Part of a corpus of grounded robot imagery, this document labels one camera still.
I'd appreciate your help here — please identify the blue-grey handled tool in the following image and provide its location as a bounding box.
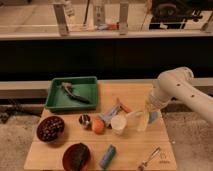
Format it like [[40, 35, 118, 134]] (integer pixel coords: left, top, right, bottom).
[[99, 104, 120, 127]]

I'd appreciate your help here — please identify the dark bowl of beads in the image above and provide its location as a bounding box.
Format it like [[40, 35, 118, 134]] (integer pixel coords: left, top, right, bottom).
[[36, 116, 65, 142]]

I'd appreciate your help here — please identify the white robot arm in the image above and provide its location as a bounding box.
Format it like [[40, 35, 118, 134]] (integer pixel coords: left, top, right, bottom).
[[145, 67, 213, 125]]

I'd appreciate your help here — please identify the orange ball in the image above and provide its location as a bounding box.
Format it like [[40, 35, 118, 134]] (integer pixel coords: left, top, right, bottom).
[[92, 119, 105, 134]]

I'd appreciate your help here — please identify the wooden board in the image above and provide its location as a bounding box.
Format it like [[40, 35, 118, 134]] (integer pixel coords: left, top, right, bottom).
[[24, 83, 177, 171]]

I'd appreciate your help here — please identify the blue small cup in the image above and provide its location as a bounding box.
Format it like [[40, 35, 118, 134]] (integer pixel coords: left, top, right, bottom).
[[149, 111, 158, 123]]

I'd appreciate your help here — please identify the dark tool in tray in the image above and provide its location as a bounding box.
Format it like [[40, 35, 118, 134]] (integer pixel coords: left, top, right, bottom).
[[61, 82, 90, 104]]

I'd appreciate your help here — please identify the green plastic tray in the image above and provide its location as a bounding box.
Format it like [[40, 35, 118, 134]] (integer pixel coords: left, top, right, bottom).
[[45, 76, 98, 112]]

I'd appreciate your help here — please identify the orange carrot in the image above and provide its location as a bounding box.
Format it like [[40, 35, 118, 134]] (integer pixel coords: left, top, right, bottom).
[[116, 98, 132, 113]]

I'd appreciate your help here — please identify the red bowl with dark item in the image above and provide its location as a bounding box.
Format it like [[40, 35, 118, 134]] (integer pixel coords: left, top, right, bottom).
[[62, 143, 91, 171]]

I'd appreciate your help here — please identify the white paper cup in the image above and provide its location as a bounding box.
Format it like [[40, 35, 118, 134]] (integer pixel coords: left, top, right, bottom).
[[111, 115, 127, 135]]

